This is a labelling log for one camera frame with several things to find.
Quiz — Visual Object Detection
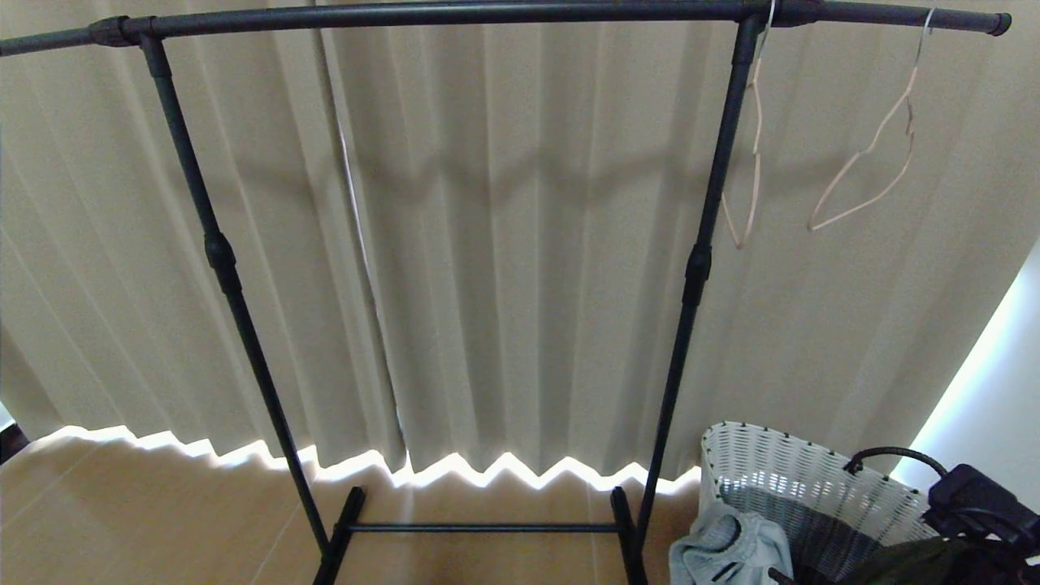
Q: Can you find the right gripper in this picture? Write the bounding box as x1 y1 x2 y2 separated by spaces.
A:
934 524 1040 585

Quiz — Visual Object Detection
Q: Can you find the pale grey garment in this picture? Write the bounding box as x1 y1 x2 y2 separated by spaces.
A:
669 500 795 585

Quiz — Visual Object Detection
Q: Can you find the pink clothes hanger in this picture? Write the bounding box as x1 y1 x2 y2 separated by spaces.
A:
721 0 778 251
807 8 936 232

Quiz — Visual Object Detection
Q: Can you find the green printed shirt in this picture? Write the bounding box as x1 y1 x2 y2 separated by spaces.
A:
837 536 976 585

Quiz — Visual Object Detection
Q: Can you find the black clothes rack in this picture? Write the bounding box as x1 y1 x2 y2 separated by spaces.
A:
0 0 1013 585

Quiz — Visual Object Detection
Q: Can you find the beige curtain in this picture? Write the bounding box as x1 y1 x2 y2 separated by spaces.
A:
0 0 1040 480

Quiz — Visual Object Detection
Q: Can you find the white laundry basket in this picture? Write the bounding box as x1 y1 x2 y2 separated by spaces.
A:
700 421 950 585

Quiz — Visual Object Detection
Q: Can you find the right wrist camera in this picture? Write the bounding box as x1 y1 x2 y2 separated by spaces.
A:
924 464 1040 531

